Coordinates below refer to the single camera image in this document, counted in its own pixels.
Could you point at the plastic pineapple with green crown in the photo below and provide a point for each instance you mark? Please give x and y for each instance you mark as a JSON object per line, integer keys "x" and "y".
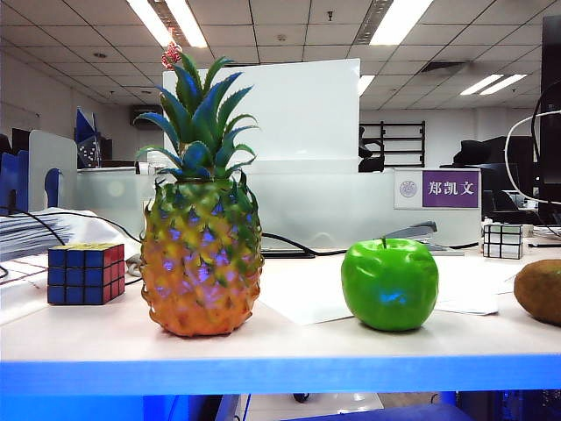
{"x": 201, "y": 263}

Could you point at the frosted glass desk partition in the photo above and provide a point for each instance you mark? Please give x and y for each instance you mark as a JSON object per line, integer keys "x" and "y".
{"x": 328, "y": 201}

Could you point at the blue star-patterned flag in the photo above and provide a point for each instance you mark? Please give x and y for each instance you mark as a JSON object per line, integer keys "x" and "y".
{"x": 87, "y": 144}

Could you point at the grey stapler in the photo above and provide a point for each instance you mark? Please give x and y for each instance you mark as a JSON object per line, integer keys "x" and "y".
{"x": 421, "y": 230}

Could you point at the colourful Rubik's cube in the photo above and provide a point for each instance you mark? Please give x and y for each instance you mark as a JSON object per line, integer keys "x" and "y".
{"x": 83, "y": 276}

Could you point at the blue file holder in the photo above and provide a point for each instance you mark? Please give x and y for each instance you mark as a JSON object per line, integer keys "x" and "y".
{"x": 17, "y": 180}

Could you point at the silver mirror cube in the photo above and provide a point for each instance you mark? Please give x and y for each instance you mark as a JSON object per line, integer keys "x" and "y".
{"x": 503, "y": 241}

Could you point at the black wall rack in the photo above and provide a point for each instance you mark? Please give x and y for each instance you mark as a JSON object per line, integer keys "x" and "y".
{"x": 409, "y": 144}

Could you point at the white board panel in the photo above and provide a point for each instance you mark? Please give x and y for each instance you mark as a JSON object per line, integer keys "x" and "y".
{"x": 307, "y": 114}

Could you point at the brown kiwi fruit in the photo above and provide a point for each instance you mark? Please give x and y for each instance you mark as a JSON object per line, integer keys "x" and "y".
{"x": 541, "y": 291}

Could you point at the black monitor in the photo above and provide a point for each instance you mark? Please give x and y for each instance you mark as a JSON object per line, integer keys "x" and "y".
{"x": 551, "y": 131}

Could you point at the white paper sheet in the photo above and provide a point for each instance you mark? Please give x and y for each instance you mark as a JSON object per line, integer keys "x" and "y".
{"x": 307, "y": 294}
{"x": 469, "y": 302}

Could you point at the stack of printed papers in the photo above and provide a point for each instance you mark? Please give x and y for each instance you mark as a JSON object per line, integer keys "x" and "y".
{"x": 22, "y": 237}

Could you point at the purple and white name plate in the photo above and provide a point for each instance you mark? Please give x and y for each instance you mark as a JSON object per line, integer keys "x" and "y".
{"x": 449, "y": 188}

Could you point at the green plastic apple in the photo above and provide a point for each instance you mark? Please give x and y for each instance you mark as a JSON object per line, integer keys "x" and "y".
{"x": 390, "y": 285}

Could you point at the black office chair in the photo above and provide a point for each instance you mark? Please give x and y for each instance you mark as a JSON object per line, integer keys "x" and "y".
{"x": 371, "y": 153}

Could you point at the red Chinese knot ornament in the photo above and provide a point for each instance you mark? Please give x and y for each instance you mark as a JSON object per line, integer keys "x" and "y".
{"x": 171, "y": 54}

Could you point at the fluorescent ceiling light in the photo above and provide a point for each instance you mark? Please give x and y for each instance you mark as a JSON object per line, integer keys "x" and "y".
{"x": 151, "y": 22}
{"x": 401, "y": 22}
{"x": 504, "y": 84}
{"x": 480, "y": 85}
{"x": 186, "y": 22}

